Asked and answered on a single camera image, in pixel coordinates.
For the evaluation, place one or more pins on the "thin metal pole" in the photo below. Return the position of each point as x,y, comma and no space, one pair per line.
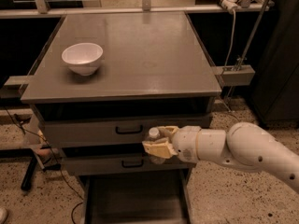
240,61

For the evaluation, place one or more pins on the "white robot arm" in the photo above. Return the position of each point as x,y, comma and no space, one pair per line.
245,147

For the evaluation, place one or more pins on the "bottom open drawer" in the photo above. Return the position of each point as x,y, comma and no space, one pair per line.
157,197

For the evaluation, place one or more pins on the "top grey drawer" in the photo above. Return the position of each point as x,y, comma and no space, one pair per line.
99,132

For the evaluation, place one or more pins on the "white ceramic bowl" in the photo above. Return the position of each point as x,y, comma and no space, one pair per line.
83,58

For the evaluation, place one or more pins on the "black cylindrical leg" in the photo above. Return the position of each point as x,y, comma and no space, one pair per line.
26,184

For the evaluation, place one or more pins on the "black drawer handle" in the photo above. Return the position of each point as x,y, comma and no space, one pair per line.
128,130
132,164

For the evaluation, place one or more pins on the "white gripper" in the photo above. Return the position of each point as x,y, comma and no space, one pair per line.
185,144

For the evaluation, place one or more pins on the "grey metal side bracket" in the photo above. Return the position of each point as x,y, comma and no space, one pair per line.
232,78

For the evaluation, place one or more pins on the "middle grey drawer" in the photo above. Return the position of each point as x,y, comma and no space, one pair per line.
111,164

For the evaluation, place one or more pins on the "clear plastic water bottle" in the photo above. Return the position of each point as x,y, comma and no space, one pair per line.
154,135

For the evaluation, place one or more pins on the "grey drawer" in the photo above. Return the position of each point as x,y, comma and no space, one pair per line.
99,132
111,164

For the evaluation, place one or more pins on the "grey left side bracket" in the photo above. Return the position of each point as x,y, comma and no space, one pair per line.
14,87

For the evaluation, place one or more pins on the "black middle drawer handle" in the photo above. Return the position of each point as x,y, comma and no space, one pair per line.
132,164

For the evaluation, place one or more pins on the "black top drawer handle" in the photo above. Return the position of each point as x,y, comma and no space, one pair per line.
128,130

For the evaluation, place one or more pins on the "white shoe tip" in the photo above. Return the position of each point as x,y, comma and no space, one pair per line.
3,215

